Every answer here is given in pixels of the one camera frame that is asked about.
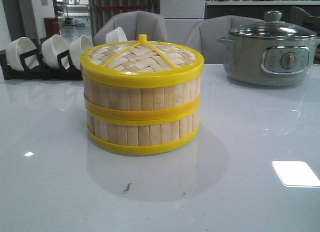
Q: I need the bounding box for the grey chair right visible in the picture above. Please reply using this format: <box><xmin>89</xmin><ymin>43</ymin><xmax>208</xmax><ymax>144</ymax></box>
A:
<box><xmin>184</xmin><ymin>15</ymin><xmax>259</xmax><ymax>64</ymax></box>

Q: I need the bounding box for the grey-green electric cooking pot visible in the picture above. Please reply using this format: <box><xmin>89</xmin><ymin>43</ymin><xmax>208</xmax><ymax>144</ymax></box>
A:
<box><xmin>218</xmin><ymin>35</ymin><xmax>320</xmax><ymax>86</ymax></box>

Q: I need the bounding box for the white bowl rightmost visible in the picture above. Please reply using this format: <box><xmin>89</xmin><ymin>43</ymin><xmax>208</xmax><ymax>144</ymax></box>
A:
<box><xmin>105</xmin><ymin>27</ymin><xmax>128</xmax><ymax>44</ymax></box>

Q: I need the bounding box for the red bin in background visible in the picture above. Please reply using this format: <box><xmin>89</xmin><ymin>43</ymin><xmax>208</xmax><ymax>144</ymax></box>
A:
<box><xmin>43</xmin><ymin>17</ymin><xmax>60</xmax><ymax>38</ymax></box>

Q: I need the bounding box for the black bowl rack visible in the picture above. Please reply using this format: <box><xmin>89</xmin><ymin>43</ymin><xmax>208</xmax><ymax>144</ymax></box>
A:
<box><xmin>0</xmin><ymin>49</ymin><xmax>83</xmax><ymax>80</ymax></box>

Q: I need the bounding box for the grey chair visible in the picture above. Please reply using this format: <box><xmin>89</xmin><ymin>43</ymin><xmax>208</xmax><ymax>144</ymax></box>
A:
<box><xmin>92</xmin><ymin>11</ymin><xmax>168</xmax><ymax>46</ymax></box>
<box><xmin>184</xmin><ymin>15</ymin><xmax>259</xmax><ymax>64</ymax></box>

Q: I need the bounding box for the bamboo steamer tier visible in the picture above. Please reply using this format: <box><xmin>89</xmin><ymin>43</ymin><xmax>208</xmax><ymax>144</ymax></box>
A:
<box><xmin>84</xmin><ymin>77</ymin><xmax>201</xmax><ymax>121</ymax></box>
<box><xmin>87</xmin><ymin>109</ymin><xmax>200</xmax><ymax>155</ymax></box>

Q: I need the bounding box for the white bowl far left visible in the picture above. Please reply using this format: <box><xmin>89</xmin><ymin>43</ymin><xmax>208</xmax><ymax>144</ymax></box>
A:
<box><xmin>5</xmin><ymin>37</ymin><xmax>36</xmax><ymax>71</ymax></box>

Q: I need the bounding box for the grey chair left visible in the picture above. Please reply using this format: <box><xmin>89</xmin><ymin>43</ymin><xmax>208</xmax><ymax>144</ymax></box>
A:
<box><xmin>92</xmin><ymin>11</ymin><xmax>168</xmax><ymax>46</ymax></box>

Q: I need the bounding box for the woven bamboo steamer lid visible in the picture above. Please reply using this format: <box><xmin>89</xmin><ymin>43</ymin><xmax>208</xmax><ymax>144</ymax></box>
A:
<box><xmin>80</xmin><ymin>34</ymin><xmax>204</xmax><ymax>88</ymax></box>

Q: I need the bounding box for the glass pot lid with knob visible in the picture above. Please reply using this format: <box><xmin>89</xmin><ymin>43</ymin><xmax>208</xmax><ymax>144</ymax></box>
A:
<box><xmin>229</xmin><ymin>11</ymin><xmax>317</xmax><ymax>40</ymax></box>

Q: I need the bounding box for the white bowl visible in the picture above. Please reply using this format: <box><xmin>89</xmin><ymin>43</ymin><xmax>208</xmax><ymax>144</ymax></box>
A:
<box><xmin>41</xmin><ymin>34</ymin><xmax>69</xmax><ymax>70</ymax></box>
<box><xmin>5</xmin><ymin>37</ymin><xmax>36</xmax><ymax>71</ymax></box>
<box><xmin>105</xmin><ymin>27</ymin><xmax>128</xmax><ymax>44</ymax></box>
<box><xmin>69</xmin><ymin>35</ymin><xmax>93</xmax><ymax>70</ymax></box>

